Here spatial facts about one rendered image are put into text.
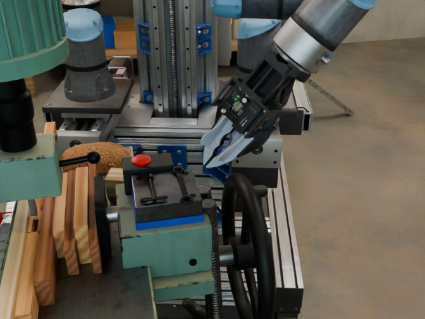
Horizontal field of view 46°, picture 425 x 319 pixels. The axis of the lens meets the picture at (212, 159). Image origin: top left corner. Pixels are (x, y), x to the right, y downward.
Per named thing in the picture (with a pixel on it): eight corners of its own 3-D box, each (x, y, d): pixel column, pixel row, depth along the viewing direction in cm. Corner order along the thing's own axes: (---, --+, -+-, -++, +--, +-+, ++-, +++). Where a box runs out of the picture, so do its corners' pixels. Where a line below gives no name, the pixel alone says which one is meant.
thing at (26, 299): (35, 335, 64) (30, 313, 62) (19, 338, 63) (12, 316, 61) (57, 137, 109) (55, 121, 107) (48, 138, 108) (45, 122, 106)
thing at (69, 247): (80, 274, 73) (74, 247, 70) (68, 276, 73) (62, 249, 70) (81, 193, 91) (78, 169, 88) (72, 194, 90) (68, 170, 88)
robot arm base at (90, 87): (72, 81, 157) (67, 50, 152) (120, 82, 157) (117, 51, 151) (57, 101, 144) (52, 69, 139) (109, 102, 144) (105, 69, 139)
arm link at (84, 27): (64, 69, 139) (55, 20, 132) (65, 53, 150) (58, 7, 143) (107, 66, 141) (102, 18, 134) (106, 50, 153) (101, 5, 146)
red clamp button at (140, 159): (152, 167, 77) (152, 161, 76) (132, 169, 76) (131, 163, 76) (150, 157, 79) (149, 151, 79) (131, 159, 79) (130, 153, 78)
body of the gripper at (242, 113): (205, 106, 71) (259, 38, 66) (229, 105, 78) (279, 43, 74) (243, 143, 69) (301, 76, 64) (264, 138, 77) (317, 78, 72)
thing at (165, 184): (203, 221, 74) (203, 191, 71) (129, 231, 72) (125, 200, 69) (189, 175, 85) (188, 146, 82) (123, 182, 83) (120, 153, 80)
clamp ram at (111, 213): (150, 250, 77) (147, 203, 72) (101, 257, 75) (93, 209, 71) (145, 216, 84) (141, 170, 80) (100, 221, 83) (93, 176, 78)
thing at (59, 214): (69, 257, 76) (64, 228, 73) (57, 258, 76) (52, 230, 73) (72, 197, 90) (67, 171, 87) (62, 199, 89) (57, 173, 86)
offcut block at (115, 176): (136, 185, 93) (135, 168, 91) (131, 198, 89) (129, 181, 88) (112, 183, 93) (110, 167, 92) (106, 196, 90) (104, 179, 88)
